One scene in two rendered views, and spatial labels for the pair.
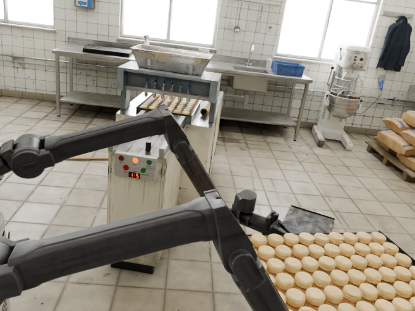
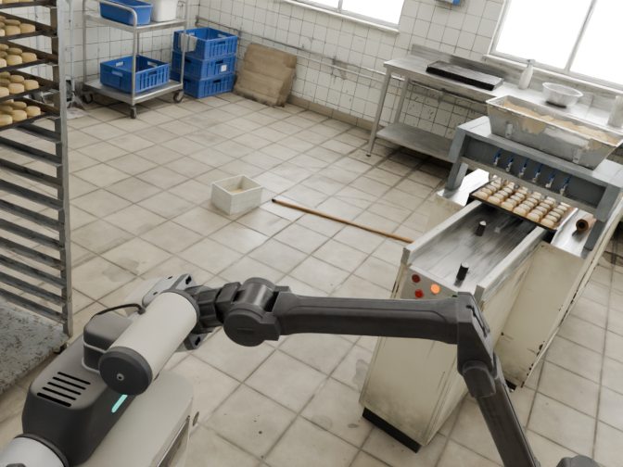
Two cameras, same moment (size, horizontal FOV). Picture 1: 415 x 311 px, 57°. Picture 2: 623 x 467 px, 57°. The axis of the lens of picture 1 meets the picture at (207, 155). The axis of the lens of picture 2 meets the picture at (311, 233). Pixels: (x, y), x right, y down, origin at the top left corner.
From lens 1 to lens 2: 0.29 m
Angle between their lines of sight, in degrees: 26
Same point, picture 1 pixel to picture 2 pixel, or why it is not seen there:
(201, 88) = (587, 190)
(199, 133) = (561, 262)
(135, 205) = (418, 349)
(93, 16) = (457, 18)
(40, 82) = (359, 101)
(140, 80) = (488, 153)
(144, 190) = not seen: hidden behind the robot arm
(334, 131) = not seen: outside the picture
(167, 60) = (540, 132)
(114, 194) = not seen: hidden behind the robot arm
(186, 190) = (512, 342)
